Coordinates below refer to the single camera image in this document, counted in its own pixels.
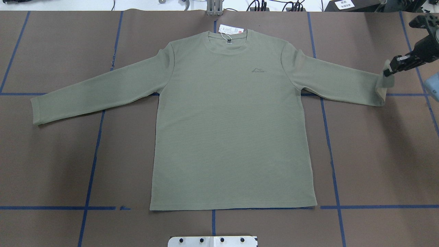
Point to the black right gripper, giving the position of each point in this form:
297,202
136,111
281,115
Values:
427,50

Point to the olive green long-sleeve shirt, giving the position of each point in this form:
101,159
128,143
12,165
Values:
230,126

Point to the white shirt hang tag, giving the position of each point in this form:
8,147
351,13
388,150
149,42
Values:
229,30

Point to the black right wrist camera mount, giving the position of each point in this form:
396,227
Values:
427,21

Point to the aluminium frame post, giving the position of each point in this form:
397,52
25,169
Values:
214,7

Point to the white central pedestal column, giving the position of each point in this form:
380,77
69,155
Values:
213,241

